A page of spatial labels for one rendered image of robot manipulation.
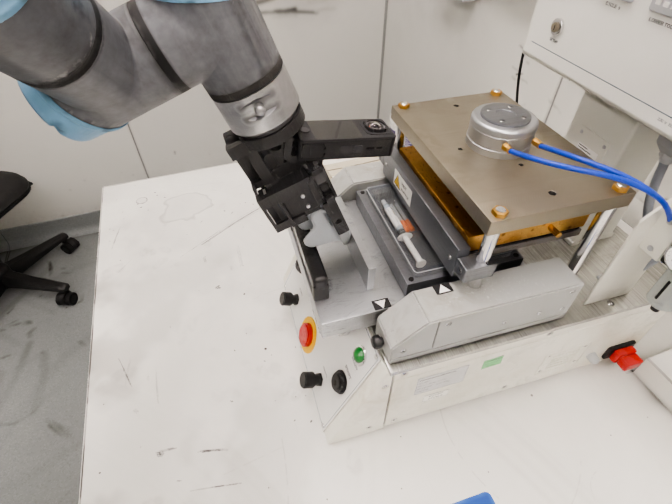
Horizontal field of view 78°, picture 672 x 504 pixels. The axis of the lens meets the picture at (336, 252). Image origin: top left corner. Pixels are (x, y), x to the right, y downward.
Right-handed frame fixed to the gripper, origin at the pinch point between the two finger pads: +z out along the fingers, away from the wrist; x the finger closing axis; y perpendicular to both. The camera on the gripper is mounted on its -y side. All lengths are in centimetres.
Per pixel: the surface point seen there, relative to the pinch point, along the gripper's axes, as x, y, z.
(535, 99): -53, -63, 38
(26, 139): -144, 104, 15
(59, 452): -32, 113, 66
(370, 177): -12.2, -7.0, 3.0
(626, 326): 16.9, -31.7, 26.3
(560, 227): 10.2, -24.2, 4.8
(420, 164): -5.2, -13.4, -1.0
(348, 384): 13.3, 8.8, 13.3
